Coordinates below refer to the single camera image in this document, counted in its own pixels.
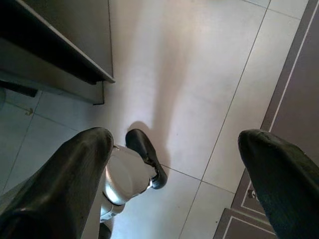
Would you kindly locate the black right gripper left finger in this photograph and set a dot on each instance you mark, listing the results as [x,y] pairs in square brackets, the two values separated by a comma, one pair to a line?
[49,186]

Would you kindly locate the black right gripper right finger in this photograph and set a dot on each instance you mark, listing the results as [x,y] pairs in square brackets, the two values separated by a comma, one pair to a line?
[286,186]

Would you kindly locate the white fridge with black door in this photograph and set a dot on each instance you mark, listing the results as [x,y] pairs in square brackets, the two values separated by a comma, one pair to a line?
[49,62]

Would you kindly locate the silver right robot leg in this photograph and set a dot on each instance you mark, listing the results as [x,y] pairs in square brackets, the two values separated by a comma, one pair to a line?
[119,179]

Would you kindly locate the black right robot foot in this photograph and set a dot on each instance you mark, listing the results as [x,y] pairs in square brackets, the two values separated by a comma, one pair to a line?
[144,152]

